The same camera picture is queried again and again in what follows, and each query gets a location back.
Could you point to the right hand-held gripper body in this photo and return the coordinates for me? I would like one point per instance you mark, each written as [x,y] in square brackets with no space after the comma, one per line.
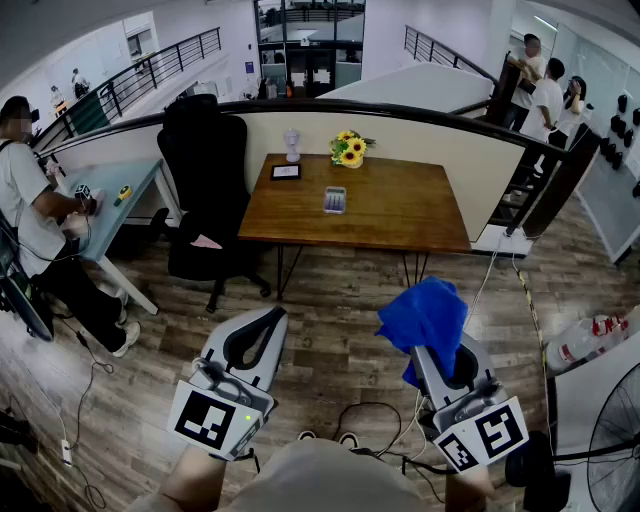
[495,430]

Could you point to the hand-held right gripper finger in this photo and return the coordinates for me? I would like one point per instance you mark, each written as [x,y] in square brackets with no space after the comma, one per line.
[432,380]
[484,367]

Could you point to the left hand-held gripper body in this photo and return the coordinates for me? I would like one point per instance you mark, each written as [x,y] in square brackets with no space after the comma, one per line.
[210,422]

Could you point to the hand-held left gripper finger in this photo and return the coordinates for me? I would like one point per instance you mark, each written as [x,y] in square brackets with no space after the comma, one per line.
[215,345]
[275,350]

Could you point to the blue cloth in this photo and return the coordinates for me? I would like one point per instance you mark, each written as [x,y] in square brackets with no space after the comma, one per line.
[425,315]

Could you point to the clear lavender calculator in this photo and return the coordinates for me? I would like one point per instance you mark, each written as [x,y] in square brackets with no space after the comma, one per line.
[334,201]

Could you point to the person's left forearm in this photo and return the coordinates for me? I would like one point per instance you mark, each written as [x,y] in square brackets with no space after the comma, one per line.
[195,480]

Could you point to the person's right forearm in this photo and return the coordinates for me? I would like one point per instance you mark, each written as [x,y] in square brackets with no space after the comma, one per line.
[467,487]

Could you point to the yellow black striped tape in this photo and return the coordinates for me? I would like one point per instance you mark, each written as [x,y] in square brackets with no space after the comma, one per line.
[532,310]

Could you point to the black hairpin table leg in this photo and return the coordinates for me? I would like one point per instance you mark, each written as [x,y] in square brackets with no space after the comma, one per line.
[280,272]
[417,270]

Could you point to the white table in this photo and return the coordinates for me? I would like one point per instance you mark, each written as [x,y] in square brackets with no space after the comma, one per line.
[580,405]

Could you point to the person's left shoe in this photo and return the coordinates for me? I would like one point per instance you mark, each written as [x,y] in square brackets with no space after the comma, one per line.
[307,436]

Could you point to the bundle of clear plastic bottles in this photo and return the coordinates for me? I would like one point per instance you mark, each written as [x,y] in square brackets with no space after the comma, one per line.
[580,342]

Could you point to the pink folded paper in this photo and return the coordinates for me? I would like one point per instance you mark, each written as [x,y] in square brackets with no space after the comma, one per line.
[206,242]

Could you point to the black standing fan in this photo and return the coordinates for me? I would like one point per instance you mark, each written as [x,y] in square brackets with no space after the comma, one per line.
[615,440]

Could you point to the person's beige shirt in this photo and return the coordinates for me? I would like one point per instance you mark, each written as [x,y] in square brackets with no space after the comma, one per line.
[325,480]

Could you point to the white power strip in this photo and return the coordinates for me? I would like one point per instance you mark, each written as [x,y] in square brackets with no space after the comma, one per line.
[67,452]

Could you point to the light blue table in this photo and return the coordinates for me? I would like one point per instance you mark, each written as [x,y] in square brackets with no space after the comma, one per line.
[115,220]

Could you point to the yellow tape measure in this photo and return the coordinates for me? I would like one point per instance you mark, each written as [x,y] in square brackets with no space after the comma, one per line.
[123,194]

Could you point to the black office chair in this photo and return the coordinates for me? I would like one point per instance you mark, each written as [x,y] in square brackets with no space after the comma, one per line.
[205,150]

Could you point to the lavender lantern lamp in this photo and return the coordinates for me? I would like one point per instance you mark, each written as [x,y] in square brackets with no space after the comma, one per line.
[292,145]

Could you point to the sunflower bouquet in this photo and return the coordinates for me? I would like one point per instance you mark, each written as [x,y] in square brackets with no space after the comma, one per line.
[350,150]

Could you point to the black objects on white board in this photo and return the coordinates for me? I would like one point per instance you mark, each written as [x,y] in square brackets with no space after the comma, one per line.
[620,135]

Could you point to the black metal railing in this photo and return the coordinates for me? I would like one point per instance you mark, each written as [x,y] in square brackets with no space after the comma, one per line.
[150,70]
[435,50]

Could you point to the black picture frame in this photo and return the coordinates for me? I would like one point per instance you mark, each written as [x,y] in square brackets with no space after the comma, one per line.
[285,172]

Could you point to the dark wooden stair post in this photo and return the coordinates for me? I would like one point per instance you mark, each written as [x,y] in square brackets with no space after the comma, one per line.
[560,185]

